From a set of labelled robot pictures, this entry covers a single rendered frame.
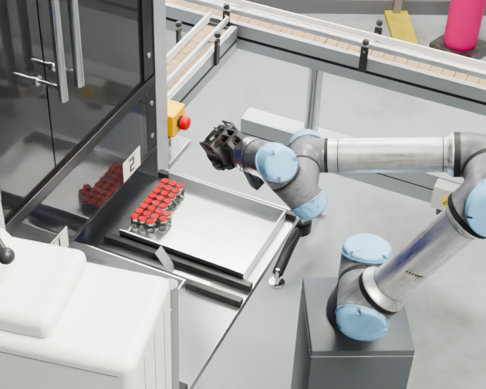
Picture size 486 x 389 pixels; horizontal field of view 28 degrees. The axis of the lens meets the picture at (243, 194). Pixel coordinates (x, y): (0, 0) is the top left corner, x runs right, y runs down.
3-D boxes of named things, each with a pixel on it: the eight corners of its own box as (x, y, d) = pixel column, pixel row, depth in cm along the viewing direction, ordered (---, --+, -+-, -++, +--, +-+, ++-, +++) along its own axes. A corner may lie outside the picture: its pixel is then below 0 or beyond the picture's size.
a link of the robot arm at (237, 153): (280, 156, 202) (254, 184, 201) (270, 153, 206) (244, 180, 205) (258, 131, 199) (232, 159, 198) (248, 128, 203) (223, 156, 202)
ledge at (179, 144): (125, 155, 272) (125, 150, 271) (147, 131, 281) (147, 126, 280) (169, 170, 268) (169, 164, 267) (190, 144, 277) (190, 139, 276)
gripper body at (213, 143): (221, 118, 213) (245, 124, 202) (245, 145, 217) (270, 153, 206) (198, 143, 212) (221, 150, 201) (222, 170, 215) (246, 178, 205)
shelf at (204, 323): (-11, 336, 219) (-12, 329, 218) (140, 165, 269) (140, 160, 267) (177, 411, 205) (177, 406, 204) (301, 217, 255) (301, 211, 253)
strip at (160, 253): (155, 270, 234) (154, 252, 231) (160, 262, 237) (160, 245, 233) (207, 289, 230) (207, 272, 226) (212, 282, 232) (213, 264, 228)
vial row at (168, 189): (137, 233, 244) (136, 219, 241) (170, 192, 257) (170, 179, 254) (144, 235, 244) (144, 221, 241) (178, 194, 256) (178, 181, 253)
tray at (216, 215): (119, 240, 242) (119, 229, 240) (169, 181, 261) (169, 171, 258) (242, 284, 232) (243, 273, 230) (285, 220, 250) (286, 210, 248)
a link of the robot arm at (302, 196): (332, 180, 206) (302, 145, 201) (329, 214, 197) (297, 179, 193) (302, 195, 210) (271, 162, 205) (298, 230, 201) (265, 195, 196)
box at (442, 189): (429, 207, 322) (433, 186, 317) (433, 198, 326) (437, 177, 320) (464, 218, 319) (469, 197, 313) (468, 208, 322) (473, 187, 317)
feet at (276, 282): (263, 285, 355) (264, 257, 346) (312, 206, 391) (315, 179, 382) (283, 292, 353) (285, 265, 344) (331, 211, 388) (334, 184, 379)
